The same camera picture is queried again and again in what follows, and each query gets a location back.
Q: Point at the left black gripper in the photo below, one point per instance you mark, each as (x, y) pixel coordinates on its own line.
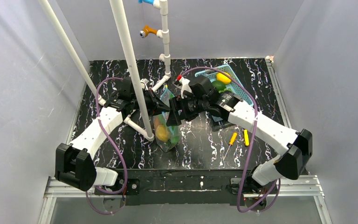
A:
(151, 101)

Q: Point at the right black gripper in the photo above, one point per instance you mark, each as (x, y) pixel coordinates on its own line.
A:
(181, 106)

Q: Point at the orange fruit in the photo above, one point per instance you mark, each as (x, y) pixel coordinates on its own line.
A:
(224, 77)

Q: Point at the yellow lemon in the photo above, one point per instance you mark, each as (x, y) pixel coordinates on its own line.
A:
(162, 133)

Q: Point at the clear zip top bag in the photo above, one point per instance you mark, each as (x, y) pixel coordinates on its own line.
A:
(165, 147)

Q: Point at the long green cucumber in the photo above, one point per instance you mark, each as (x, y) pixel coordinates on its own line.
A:
(174, 134)

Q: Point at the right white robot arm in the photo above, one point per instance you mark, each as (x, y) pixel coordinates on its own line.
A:
(293, 148)

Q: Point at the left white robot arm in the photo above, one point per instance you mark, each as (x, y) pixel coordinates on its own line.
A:
(74, 164)

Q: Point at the light blue plastic basket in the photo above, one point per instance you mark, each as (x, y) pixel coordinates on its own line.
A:
(234, 88)

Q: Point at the orange webcam on pipe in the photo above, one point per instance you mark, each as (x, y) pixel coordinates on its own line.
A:
(146, 30)

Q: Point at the blue clip on pipe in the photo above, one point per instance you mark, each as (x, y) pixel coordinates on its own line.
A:
(146, 1)

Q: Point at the white PVC pipe frame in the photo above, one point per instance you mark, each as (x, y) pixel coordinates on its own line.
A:
(118, 11)

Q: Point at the orange handled screwdriver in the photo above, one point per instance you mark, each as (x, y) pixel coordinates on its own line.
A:
(231, 142)

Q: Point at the yellow handled screwdriver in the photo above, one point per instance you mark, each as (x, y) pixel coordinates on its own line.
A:
(246, 137)

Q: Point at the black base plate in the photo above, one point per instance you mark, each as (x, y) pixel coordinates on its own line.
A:
(181, 186)

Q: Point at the aluminium rail frame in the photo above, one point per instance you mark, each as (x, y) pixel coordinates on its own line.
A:
(290, 202)

